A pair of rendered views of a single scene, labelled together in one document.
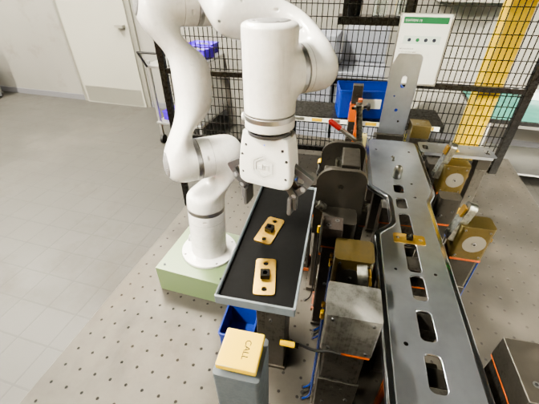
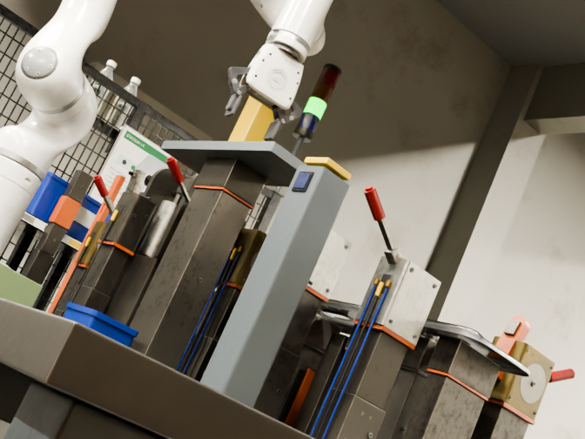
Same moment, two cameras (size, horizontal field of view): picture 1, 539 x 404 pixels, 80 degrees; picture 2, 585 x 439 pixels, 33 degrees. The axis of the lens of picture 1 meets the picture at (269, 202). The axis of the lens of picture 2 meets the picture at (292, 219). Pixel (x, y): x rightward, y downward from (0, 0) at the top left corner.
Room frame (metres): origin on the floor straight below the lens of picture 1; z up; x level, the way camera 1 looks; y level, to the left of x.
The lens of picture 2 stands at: (-0.77, 1.21, 0.67)
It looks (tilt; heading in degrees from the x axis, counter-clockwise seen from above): 14 degrees up; 312
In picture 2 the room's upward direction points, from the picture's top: 24 degrees clockwise
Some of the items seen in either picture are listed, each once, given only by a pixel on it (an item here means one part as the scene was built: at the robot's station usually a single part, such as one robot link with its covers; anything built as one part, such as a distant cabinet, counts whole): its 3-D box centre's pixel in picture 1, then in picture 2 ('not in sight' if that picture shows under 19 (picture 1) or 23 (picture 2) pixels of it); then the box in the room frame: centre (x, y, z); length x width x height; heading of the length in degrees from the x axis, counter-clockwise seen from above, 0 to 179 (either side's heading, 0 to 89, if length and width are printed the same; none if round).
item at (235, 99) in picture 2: (242, 185); (231, 97); (0.54, 0.05, 1.26); 0.03 x 0.03 x 0.07; 67
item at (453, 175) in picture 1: (445, 202); not in sight; (1.02, -0.69, 0.87); 0.12 x 0.07 x 0.35; 78
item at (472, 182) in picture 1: (472, 183); not in sight; (1.19, -0.89, 0.84); 0.05 x 0.05 x 0.29; 78
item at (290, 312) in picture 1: (275, 234); (238, 163); (0.51, -0.01, 1.16); 0.37 x 0.14 x 0.02; 168
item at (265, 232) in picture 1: (269, 228); not in sight; (0.52, 0.00, 1.17); 0.08 x 0.04 x 0.01; 157
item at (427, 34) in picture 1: (418, 50); (129, 183); (1.64, -0.70, 1.30); 0.23 x 0.02 x 0.31; 78
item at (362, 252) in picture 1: (338, 300); (220, 322); (0.54, -0.18, 0.89); 0.12 x 0.08 x 0.38; 78
